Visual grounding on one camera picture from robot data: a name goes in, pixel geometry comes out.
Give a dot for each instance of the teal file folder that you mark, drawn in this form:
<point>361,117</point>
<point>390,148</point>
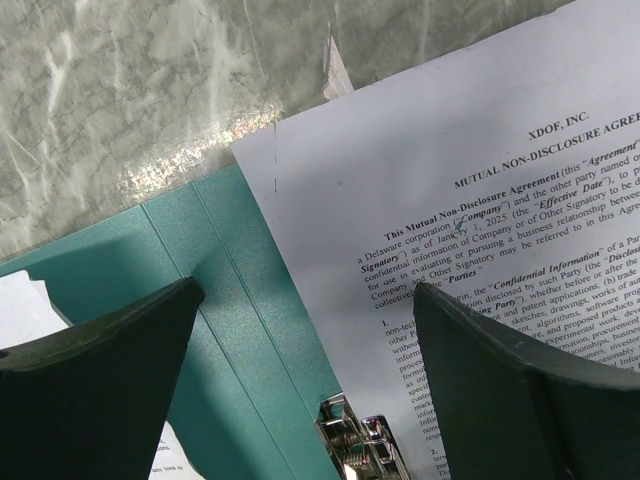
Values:
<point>255,372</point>

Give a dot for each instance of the printed paper sheet bottom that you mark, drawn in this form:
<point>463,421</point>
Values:
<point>505,174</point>

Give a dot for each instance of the printed paper sheet top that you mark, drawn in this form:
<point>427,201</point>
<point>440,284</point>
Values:
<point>27,314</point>

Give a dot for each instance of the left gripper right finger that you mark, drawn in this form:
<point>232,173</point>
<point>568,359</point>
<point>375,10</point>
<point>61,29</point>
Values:
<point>512,407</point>

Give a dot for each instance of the silver folder clip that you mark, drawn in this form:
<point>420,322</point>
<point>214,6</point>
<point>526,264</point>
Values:
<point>358,448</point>

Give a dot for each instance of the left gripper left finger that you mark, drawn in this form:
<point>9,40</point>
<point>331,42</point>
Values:
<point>90,401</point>

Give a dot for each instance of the printed paper sheet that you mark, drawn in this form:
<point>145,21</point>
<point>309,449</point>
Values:
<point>27,314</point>
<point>505,174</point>

